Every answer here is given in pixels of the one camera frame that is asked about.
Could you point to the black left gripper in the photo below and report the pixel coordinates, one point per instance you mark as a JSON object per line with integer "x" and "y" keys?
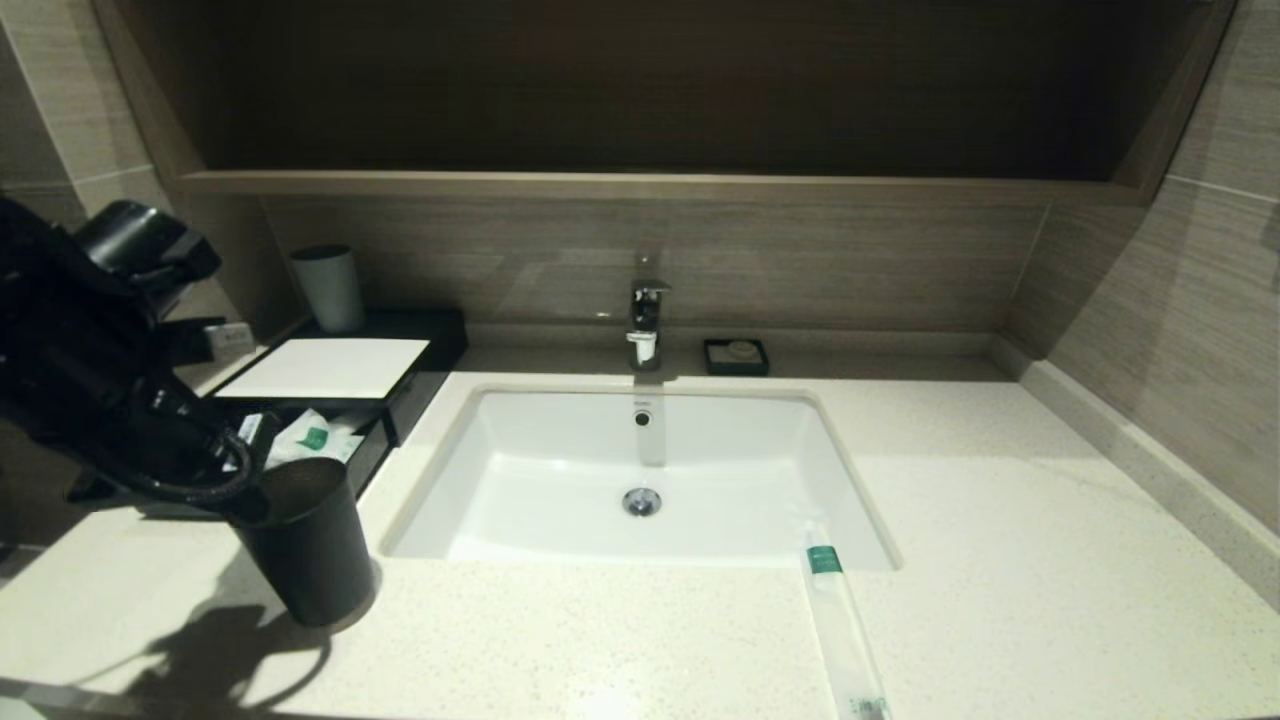
{"x": 170, "y": 430}

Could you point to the square shower cap packet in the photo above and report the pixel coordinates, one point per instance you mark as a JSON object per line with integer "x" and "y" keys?
{"x": 310, "y": 440}

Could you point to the dark tumbler cup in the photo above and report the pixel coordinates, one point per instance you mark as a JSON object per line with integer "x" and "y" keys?
{"x": 310, "y": 560}

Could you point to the black glossy drawer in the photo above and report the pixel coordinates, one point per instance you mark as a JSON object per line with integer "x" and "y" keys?
{"x": 368, "y": 450}

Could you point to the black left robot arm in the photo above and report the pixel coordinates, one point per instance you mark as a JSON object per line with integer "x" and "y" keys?
{"x": 60, "y": 330}

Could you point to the black box white ribbed top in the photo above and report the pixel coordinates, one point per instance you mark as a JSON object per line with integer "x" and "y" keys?
{"x": 330, "y": 368}

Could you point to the grey cup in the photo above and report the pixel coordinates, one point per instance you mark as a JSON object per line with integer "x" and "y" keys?
{"x": 330, "y": 290}

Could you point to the white sink basin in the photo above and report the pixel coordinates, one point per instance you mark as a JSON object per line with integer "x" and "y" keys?
{"x": 560, "y": 470}

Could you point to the chrome sink drain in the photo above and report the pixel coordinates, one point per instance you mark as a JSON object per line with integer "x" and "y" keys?
{"x": 642, "y": 500}

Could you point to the chrome faucet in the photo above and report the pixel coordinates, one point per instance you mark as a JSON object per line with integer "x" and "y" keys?
{"x": 646, "y": 315}

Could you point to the black soap dish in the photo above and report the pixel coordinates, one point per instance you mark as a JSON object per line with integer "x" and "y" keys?
{"x": 712, "y": 360}

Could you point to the round beige soap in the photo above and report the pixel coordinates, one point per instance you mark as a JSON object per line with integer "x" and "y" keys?
{"x": 741, "y": 350}

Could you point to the long green label packet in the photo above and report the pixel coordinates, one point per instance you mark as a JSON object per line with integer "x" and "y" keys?
{"x": 845, "y": 640}

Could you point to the wooden wall shelf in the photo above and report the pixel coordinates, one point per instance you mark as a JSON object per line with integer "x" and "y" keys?
{"x": 640, "y": 185}

